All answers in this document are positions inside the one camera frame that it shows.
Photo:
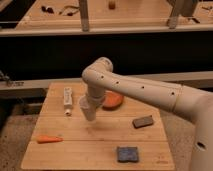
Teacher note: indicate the grey aluminium rail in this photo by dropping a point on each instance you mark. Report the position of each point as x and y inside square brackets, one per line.
[201, 79]

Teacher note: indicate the dark grey block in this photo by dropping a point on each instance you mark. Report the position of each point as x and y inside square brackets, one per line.
[142, 122]

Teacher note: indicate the white ceramic cup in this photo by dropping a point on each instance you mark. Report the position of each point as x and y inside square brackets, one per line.
[88, 110]

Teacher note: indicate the orange bowl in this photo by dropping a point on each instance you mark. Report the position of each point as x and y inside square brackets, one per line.
[112, 100]

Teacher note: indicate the grey metal post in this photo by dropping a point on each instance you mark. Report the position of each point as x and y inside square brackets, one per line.
[84, 15]

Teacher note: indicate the grey metal frame leg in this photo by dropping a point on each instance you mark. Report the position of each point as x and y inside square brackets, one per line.
[185, 8]

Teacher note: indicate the blue sponge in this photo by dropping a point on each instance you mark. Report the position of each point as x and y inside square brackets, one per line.
[127, 154]

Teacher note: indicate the white toothpaste tube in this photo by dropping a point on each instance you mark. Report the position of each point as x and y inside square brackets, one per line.
[67, 100]

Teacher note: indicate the orange carrot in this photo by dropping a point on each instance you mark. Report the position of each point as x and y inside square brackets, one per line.
[48, 139]

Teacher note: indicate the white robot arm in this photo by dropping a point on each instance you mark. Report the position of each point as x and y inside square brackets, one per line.
[191, 104]

